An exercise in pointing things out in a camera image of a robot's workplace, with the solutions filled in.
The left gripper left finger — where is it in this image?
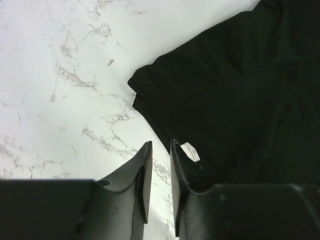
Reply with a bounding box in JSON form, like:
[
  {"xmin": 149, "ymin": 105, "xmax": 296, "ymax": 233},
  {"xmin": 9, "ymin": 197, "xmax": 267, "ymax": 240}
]
[{"xmin": 72, "ymin": 141, "xmax": 153, "ymax": 240}]

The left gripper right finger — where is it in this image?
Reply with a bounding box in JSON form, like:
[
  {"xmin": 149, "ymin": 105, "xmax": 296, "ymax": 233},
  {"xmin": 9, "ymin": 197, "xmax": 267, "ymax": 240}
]
[{"xmin": 170, "ymin": 139, "xmax": 225, "ymax": 240}]

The black t shirt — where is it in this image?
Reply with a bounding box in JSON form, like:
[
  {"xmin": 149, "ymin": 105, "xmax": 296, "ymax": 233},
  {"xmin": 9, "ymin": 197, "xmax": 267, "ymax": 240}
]
[{"xmin": 128, "ymin": 0, "xmax": 320, "ymax": 184}]

